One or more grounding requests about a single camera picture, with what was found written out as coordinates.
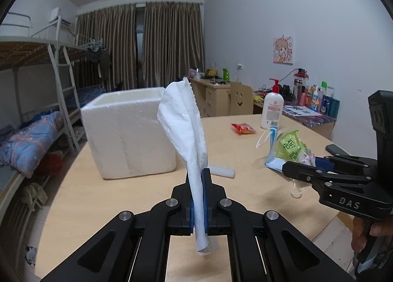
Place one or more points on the white foam box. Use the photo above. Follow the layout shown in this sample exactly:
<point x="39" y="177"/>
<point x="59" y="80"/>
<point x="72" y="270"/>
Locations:
<point x="122" y="134"/>

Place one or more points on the person's right hand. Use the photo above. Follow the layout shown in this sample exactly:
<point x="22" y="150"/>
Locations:
<point x="357" y="232"/>

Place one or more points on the blue patterned quilt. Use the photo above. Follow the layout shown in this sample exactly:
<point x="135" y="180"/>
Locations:
<point x="30" y="137"/>

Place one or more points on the white pump lotion bottle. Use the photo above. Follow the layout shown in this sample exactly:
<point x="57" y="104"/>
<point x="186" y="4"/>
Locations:
<point x="271" y="110"/>

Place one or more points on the red snack packet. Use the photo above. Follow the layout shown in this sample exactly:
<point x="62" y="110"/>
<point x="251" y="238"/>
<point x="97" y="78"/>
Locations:
<point x="242" y="129"/>

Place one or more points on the desk with patterned cover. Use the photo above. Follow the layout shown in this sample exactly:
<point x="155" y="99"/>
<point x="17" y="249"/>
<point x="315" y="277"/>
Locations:
<point x="319" y="123"/>

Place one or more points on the row of toiletry bottles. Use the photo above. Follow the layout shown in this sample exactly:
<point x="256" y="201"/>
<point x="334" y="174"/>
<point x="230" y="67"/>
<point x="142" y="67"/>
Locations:
<point x="322" y="102"/>

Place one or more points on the wooden desk with drawers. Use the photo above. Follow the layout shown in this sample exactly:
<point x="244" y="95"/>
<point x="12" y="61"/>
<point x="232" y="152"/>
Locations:
<point x="211" y="97"/>

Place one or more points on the red lid thermos bottle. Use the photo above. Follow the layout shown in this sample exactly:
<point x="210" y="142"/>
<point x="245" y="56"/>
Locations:
<point x="300" y="85"/>

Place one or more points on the white metal bunk bed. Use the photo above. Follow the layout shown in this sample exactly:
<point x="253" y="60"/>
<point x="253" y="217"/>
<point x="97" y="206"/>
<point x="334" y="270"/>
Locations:
<point x="24" y="51"/>

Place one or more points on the small white foam piece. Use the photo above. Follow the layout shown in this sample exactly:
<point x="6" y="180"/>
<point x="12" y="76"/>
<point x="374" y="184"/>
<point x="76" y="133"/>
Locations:
<point x="222" y="172"/>

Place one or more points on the brown curtain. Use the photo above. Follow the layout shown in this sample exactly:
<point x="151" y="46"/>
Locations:
<point x="107" y="45"/>
<point x="175" y="42"/>

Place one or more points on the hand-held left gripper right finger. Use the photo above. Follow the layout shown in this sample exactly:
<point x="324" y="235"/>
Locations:
<point x="205" y="205"/>

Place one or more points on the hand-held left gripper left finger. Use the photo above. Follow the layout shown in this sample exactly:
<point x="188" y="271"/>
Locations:
<point x="183" y="214"/>

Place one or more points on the hanging dark clothes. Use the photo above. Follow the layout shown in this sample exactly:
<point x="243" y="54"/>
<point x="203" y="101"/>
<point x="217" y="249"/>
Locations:
<point x="99" y="59"/>

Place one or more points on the blue plaid bedding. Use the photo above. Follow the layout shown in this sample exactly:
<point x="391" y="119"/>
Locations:
<point x="90" y="96"/>

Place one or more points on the green bottle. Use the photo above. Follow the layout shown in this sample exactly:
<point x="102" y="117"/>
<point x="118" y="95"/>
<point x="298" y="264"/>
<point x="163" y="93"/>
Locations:
<point x="226" y="75"/>

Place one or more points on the white paper tissue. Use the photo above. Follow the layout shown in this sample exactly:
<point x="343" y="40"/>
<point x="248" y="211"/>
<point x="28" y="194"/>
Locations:
<point x="184" y="122"/>

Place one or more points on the black phone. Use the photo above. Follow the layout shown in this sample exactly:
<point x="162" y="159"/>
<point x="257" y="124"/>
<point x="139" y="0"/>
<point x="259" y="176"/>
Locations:
<point x="333" y="149"/>

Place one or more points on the green tissue packet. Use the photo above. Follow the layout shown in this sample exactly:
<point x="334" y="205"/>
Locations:
<point x="290" y="146"/>

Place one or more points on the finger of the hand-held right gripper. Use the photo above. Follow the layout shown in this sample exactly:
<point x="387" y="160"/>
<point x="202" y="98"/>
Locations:
<point x="353" y="163"/>
<point x="302" y="171"/>

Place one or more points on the pink wall poster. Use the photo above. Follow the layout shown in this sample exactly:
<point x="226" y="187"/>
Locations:
<point x="283" y="50"/>

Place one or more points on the printed paper sheets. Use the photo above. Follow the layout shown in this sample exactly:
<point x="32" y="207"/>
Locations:
<point x="301" y="110"/>

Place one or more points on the blue face mask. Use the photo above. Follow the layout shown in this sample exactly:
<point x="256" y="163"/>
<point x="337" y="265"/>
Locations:
<point x="270" y="162"/>

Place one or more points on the wooden smiley chair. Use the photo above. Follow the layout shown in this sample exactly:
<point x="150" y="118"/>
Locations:
<point x="241" y="100"/>

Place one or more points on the red bag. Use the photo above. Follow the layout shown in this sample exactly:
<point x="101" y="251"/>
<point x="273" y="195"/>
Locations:
<point x="50" y="163"/>

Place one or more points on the white air conditioner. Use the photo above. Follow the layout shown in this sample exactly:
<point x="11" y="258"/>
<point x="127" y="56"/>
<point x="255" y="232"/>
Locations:
<point x="56" y="16"/>

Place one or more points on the yellow box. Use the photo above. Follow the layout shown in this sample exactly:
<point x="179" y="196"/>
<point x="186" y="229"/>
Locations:
<point x="211" y="73"/>

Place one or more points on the beige cloth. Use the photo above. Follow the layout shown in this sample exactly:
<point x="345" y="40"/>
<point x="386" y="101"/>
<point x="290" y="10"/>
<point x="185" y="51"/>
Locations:
<point x="35" y="196"/>

